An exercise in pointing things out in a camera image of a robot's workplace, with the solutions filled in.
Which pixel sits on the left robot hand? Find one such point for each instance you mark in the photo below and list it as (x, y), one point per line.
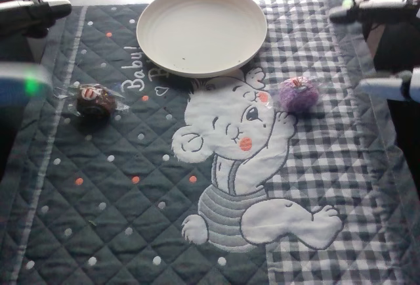
(29, 14)

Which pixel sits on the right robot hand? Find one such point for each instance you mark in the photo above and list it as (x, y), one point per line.
(377, 4)

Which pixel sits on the brown candy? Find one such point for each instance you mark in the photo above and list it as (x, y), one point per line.
(93, 104)

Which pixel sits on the purple candy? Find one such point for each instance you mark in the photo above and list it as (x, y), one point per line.
(298, 96)

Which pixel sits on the white round plate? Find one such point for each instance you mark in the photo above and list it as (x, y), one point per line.
(203, 32)

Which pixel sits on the grey quilt with bear print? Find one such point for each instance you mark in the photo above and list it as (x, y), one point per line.
(131, 199)

